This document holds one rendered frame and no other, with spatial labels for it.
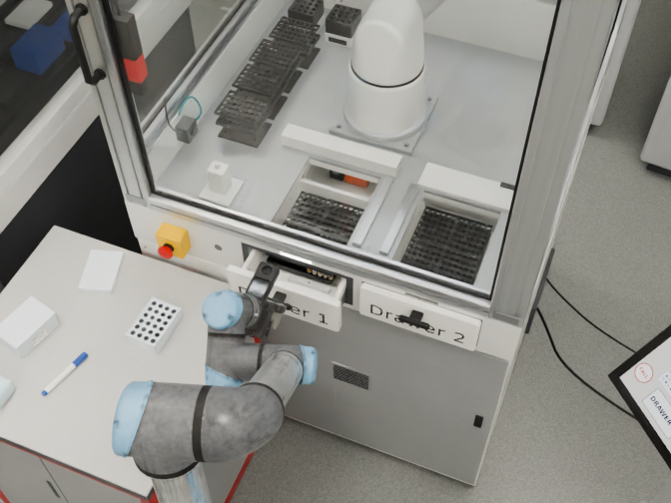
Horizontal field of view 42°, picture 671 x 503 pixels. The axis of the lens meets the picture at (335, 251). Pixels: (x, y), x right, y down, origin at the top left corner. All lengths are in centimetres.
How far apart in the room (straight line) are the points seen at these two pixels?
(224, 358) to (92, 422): 51
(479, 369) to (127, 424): 107
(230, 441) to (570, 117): 76
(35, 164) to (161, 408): 129
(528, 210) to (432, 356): 64
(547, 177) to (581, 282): 171
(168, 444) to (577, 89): 85
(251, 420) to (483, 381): 100
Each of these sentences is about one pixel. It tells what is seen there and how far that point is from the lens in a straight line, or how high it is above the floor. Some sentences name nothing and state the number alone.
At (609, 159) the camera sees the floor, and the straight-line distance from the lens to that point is 375.
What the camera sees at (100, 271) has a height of 78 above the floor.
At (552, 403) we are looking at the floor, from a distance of 301.
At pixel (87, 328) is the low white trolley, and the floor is 76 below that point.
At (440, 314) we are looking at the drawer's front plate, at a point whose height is 92.
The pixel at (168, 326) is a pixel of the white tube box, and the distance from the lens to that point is 218.
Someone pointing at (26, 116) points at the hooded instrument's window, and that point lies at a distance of 245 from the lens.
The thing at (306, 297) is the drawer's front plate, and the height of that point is 92.
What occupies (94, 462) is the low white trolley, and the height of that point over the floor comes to 76.
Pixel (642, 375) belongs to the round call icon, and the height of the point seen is 101.
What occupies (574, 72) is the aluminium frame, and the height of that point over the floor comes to 167.
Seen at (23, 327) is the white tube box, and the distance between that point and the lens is 225.
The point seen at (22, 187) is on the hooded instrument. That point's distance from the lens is 248.
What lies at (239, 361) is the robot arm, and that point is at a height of 113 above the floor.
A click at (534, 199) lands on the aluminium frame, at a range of 167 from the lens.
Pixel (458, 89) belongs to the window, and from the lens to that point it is 156.
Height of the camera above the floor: 259
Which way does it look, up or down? 52 degrees down
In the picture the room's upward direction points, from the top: 1 degrees counter-clockwise
